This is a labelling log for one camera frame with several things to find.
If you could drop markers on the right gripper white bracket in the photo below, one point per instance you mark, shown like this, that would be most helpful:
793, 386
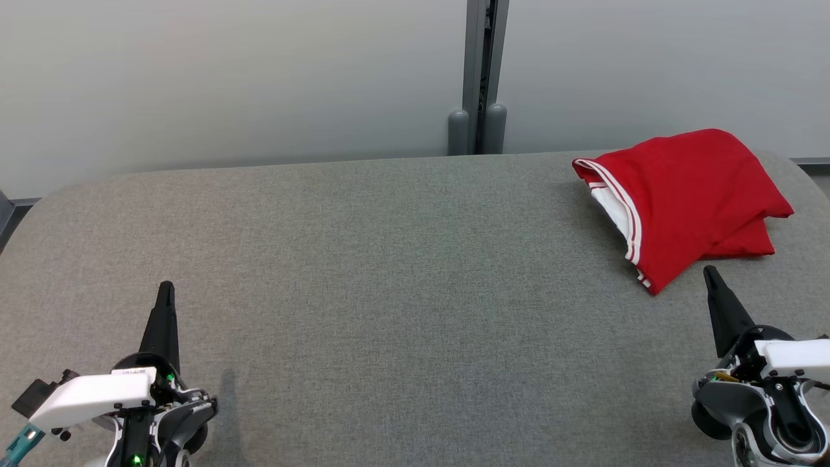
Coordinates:
797, 357

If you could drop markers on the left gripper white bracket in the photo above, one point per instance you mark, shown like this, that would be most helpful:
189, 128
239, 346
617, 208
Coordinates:
91, 395

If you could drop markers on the red shorts white stripes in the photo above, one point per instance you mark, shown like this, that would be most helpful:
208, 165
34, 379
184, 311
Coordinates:
746, 243

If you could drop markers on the red white basketball jersey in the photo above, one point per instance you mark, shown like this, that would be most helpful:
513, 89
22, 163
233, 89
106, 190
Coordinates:
687, 188

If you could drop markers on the grey wall skirting strip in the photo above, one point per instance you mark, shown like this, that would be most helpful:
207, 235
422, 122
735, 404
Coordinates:
810, 161
26, 202

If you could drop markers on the grey rounded post cap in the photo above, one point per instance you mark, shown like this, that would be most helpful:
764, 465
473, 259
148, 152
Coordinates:
495, 130
458, 133

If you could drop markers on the grey vertical partition post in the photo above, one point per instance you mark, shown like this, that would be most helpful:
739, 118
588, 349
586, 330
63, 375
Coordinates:
476, 52

